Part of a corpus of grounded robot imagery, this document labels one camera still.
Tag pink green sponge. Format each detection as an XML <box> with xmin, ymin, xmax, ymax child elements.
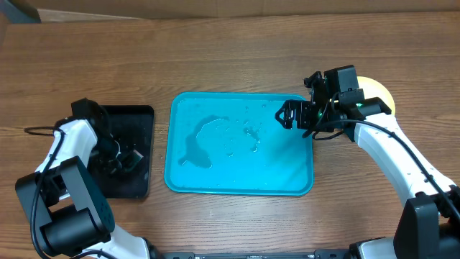
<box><xmin>120</xmin><ymin>150</ymin><xmax>144</xmax><ymax>173</ymax></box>

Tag yellow green plate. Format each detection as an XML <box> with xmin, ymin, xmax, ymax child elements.
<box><xmin>357</xmin><ymin>76</ymin><xmax>395</xmax><ymax>115</ymax></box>

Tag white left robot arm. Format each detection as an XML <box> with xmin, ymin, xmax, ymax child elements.
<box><xmin>15</xmin><ymin>99</ymin><xmax>160</xmax><ymax>258</ymax></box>

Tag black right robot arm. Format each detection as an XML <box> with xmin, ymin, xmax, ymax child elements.
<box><xmin>275</xmin><ymin>65</ymin><xmax>459</xmax><ymax>258</ymax></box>

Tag black plastic tray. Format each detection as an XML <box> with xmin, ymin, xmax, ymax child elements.
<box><xmin>88</xmin><ymin>105</ymin><xmax>155</xmax><ymax>199</ymax></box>

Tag blue plastic tray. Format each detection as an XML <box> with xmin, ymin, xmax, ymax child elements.
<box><xmin>164</xmin><ymin>92</ymin><xmax>314</xmax><ymax>196</ymax></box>

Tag brown cardboard backdrop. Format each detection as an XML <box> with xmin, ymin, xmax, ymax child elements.
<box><xmin>0</xmin><ymin>0</ymin><xmax>460</xmax><ymax>24</ymax></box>

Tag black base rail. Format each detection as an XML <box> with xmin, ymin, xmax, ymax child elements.
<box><xmin>160</xmin><ymin>249</ymin><xmax>354</xmax><ymax>259</ymax></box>

